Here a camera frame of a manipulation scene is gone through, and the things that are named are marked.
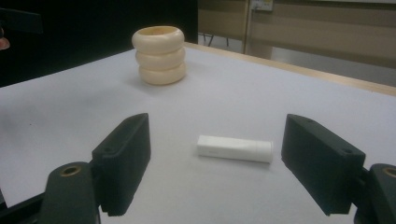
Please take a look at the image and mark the white rectangular tube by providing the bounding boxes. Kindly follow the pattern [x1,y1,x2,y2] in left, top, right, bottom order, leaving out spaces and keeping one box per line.
[196,134,275,164]

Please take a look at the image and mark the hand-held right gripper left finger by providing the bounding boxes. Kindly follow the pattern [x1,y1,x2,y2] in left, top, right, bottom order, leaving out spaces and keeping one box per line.
[91,112,152,217]

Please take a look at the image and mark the white wall socket plate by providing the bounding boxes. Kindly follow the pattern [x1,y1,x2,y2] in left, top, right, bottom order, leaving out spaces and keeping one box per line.
[249,0,275,12]

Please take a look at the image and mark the cream ringed pen holder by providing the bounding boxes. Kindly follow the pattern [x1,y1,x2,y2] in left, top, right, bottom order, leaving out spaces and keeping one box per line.
[131,25,188,87]

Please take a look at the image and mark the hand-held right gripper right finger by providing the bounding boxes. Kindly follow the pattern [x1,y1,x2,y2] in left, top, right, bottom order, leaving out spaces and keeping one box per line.
[280,113,367,217]

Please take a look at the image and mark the thin metal stand legs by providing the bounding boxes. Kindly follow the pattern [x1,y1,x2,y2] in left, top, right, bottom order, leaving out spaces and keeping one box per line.
[201,32,231,48]

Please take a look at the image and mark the black curtain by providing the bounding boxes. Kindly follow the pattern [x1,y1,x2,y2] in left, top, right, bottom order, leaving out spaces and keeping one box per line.
[0,0,199,89]

